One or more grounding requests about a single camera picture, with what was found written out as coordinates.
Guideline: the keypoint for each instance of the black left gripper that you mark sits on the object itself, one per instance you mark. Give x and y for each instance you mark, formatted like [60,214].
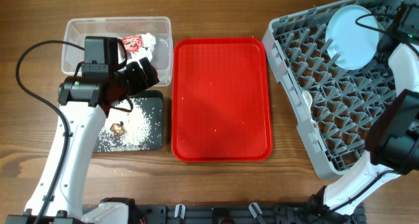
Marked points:
[140,82]

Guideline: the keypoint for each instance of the white napkin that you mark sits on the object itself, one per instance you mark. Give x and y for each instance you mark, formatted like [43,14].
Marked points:
[142,53]
[148,41]

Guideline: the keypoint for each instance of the red snack wrapper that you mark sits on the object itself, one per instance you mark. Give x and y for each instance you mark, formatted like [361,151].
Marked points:
[132,43]

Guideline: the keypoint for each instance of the white plastic spoon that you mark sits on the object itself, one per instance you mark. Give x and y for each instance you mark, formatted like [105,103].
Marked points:
[307,98]

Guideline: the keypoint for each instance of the light blue plate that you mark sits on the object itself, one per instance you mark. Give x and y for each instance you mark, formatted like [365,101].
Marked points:
[353,36]

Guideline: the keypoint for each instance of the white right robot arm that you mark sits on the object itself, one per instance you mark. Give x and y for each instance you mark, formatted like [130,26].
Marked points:
[391,148]

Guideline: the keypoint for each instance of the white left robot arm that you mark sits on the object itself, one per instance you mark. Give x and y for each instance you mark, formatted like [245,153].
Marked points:
[85,100]

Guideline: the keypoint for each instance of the black waste tray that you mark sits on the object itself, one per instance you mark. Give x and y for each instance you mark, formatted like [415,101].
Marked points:
[144,125]

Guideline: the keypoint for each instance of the grey dishwasher rack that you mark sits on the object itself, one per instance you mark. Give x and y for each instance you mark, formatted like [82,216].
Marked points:
[345,103]

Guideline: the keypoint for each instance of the spilled white rice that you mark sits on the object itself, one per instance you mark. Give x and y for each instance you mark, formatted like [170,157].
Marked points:
[134,129]

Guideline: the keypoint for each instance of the brown food scrap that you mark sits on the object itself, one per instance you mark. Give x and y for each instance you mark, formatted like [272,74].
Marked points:
[118,129]

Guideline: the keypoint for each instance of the clear plastic bin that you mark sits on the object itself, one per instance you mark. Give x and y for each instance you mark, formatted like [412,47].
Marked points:
[159,26]

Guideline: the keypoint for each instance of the red plastic tray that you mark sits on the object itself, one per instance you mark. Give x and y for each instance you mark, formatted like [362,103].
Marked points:
[220,101]

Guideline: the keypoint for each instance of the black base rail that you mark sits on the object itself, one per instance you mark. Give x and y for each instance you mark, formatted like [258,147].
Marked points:
[279,213]

